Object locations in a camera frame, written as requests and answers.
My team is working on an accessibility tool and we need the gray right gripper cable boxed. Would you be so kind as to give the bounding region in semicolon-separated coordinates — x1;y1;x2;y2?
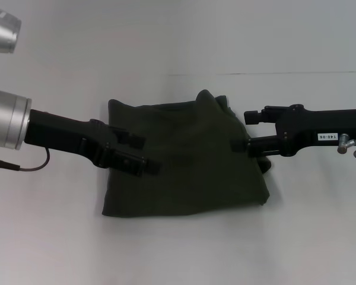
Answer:
336;132;356;164

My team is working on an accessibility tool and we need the dark green FREE t-shirt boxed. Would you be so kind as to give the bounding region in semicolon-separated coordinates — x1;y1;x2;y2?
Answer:
101;88;274;219

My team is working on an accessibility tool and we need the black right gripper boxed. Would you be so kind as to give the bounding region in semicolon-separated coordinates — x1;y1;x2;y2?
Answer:
230;103;356;159

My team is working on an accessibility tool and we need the dark red left gripper cable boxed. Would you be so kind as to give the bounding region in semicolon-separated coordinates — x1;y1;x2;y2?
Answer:
0;146;50;173

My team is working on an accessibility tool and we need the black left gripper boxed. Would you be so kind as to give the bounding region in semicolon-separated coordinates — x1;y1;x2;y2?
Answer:
24;108;161;177

